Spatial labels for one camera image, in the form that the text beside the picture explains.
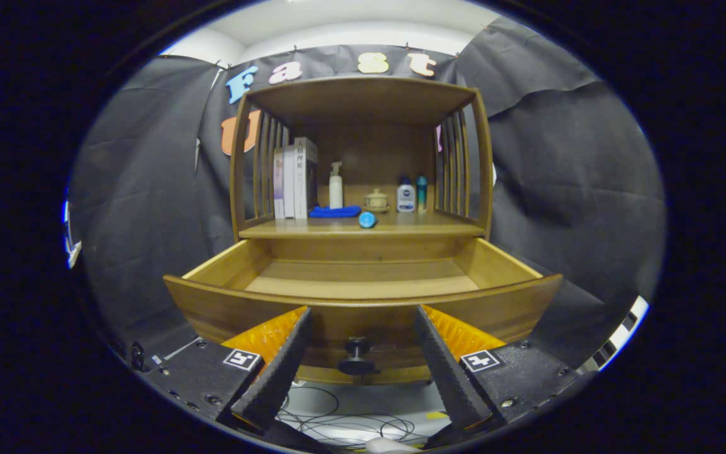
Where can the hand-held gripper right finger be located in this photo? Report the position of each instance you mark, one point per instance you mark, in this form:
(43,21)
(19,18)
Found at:
(448,372)

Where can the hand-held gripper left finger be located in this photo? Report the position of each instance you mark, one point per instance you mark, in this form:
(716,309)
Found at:
(281,372)

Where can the wooden drawer with black knob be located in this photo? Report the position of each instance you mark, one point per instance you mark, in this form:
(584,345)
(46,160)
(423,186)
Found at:
(363,280)

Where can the white and blue cosmetic tube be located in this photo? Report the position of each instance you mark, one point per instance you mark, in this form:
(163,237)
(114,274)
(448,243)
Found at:
(367,220)

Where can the wooden countertop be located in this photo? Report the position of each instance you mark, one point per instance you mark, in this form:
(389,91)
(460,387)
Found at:
(413,224)

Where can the wooden cabinet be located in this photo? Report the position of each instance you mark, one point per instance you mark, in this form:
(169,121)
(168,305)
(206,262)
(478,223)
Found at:
(369,151)

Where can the yellow floor tape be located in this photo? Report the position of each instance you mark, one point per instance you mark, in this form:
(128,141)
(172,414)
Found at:
(436,415)

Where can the blue folded cloth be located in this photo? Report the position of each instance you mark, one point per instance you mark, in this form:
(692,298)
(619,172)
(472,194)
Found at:
(334,212)

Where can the white lotion bottle blue cap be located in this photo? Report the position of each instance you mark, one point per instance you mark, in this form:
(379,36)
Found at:
(406,198)

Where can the teal slim bottle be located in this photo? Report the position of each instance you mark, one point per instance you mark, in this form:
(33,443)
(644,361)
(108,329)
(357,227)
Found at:
(421,195)

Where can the beige lidded teacup with saucer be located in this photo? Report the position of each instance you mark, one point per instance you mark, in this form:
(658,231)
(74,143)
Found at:
(376,200)

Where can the thin purple book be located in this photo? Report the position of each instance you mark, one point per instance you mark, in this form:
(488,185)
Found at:
(278,186)

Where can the thin white book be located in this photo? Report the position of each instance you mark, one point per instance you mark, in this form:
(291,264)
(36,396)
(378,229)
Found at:
(288,186)

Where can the white pump bottle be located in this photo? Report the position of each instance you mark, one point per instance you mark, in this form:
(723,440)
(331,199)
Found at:
(336,192)

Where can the thick white and black book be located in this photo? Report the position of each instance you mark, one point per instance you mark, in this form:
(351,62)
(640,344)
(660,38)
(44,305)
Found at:
(303,180)

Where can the black backdrop cloth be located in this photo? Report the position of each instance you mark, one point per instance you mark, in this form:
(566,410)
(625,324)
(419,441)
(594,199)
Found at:
(558,189)

